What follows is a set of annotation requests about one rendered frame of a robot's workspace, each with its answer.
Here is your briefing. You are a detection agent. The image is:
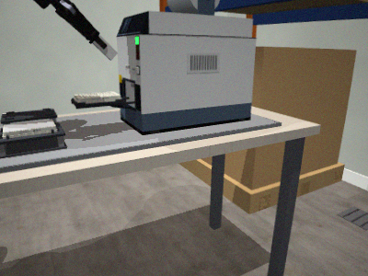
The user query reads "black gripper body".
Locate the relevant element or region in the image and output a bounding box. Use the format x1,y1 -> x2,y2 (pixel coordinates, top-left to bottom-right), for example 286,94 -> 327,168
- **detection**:
34,0 -> 70,18

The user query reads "grey base plate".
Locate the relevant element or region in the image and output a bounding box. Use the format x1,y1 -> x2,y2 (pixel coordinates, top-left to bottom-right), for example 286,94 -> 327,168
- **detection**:
0,111 -> 282,174

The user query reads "white cylinder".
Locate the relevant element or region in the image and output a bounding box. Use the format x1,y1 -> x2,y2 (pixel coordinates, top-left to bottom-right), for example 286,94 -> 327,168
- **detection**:
167,0 -> 220,14

